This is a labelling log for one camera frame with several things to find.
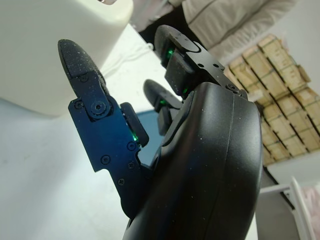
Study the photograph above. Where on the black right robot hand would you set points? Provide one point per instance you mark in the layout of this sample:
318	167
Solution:
200	162

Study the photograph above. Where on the person body dark trousers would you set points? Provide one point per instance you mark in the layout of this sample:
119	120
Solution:
225	20

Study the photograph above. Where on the white two-slot toaster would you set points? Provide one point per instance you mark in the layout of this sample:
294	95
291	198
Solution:
37	50

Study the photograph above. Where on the blue rectangular tray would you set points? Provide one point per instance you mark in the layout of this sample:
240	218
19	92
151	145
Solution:
152	122

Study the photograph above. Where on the stack of wooden crates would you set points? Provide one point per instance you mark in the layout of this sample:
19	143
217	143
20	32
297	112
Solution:
287	100

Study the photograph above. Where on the pink cloth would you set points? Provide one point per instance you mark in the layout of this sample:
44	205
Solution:
312	200

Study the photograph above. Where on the white frame furniture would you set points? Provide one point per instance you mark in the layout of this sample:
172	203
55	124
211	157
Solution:
287	212

